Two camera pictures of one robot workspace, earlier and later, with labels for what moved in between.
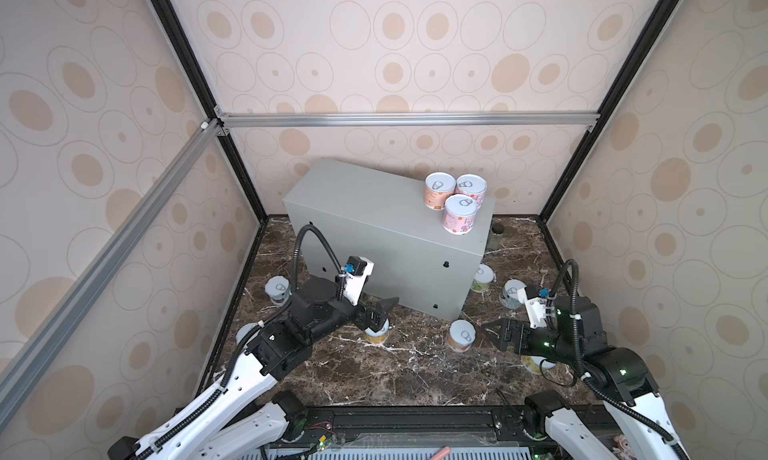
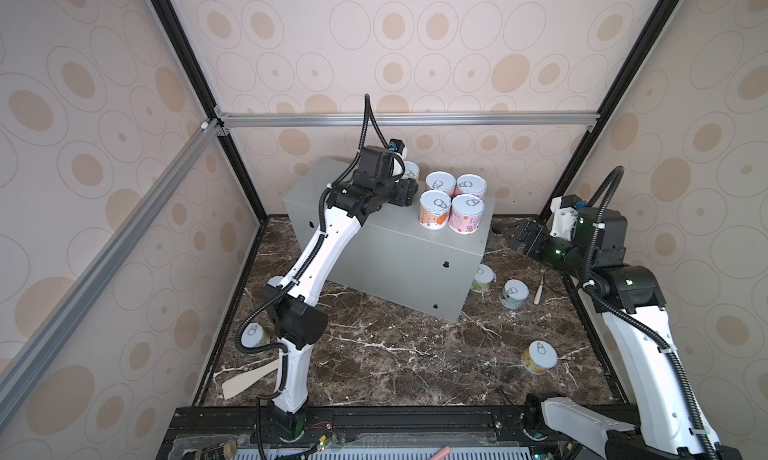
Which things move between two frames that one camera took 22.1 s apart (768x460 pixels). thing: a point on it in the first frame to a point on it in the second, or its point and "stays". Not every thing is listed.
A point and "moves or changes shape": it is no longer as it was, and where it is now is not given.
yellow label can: [380, 335] to [412, 170]
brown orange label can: [461, 335] to [433, 211]
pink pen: [441, 453] stays
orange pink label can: [438, 185] stays
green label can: [484, 277] stays
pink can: [459, 214] moves or changes shape
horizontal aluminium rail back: [407, 117] stays
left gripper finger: [388, 303] to [407, 189]
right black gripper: [522, 328] to [540, 238]
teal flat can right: [509, 296] stays
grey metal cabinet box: [418, 262] stays
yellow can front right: [536, 364] stays
